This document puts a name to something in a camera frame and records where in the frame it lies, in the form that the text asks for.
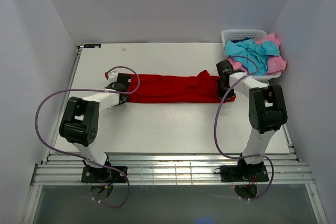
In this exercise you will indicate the aluminium frame rails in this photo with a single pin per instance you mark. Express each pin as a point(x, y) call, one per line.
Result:
point(172, 144)

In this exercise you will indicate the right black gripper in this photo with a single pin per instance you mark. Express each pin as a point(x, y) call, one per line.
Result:
point(224, 85)

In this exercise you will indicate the blue white label sticker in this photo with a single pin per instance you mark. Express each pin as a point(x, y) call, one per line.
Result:
point(92, 46)

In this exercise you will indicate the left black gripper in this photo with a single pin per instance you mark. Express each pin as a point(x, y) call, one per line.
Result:
point(125, 87)

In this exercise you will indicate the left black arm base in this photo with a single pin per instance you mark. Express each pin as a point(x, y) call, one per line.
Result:
point(101, 175)

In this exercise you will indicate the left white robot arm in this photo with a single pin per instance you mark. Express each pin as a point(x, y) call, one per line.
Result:
point(79, 124)

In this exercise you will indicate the turquoise t shirt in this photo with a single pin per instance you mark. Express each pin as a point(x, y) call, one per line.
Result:
point(251, 55)

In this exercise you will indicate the pink t shirt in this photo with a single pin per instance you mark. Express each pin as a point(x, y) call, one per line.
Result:
point(275, 64)

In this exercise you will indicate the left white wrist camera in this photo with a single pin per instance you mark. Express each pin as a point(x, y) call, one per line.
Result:
point(111, 76)

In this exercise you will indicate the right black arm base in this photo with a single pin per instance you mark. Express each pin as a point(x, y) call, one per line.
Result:
point(236, 174)

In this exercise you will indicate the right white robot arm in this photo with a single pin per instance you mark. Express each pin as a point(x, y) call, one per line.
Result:
point(266, 113)

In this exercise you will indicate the red t shirt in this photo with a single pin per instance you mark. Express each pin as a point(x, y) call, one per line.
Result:
point(157, 89)

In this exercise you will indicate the white plastic basket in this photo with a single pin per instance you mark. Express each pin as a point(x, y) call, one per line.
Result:
point(239, 34)

